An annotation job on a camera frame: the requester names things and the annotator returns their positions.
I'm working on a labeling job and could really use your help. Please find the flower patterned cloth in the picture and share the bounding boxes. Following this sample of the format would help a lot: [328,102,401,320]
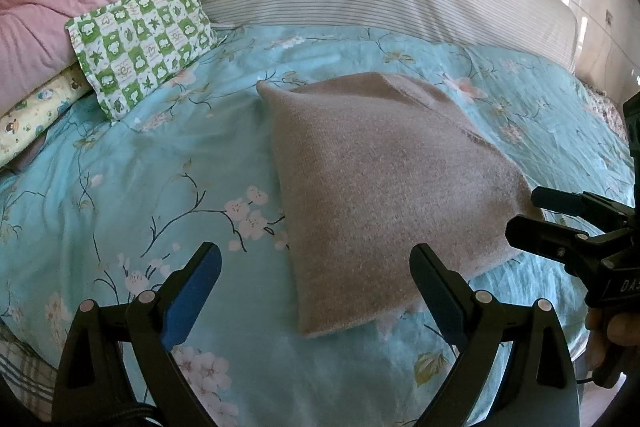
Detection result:
[582,82,631,142]

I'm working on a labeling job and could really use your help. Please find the yellow cartoon print pillow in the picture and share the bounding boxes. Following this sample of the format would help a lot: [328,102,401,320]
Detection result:
[0,74,93,168]

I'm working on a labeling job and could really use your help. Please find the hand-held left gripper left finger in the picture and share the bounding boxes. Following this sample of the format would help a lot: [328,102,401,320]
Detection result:
[52,242,223,427]

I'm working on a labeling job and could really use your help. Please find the person's right hand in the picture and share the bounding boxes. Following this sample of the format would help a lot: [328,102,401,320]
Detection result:
[585,308,640,370]

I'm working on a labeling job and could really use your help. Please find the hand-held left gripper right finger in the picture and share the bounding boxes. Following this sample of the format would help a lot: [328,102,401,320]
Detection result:
[409,243,581,427]

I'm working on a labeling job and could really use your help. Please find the green checked small pillow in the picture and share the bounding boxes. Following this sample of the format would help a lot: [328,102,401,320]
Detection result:
[65,0,221,124]

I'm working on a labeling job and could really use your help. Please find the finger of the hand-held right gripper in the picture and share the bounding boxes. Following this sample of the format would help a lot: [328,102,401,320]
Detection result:
[505,216,640,278]
[531,187,631,233]

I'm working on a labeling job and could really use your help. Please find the light blue floral bedsheet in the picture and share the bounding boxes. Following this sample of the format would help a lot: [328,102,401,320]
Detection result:
[0,24,640,427]

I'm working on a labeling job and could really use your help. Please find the grey plaid cloth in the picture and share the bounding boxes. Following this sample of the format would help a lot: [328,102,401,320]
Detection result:
[0,337,58,423]

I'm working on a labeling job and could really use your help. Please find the beige knit sweater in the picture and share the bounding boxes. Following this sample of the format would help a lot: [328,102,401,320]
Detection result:
[256,72,546,339]

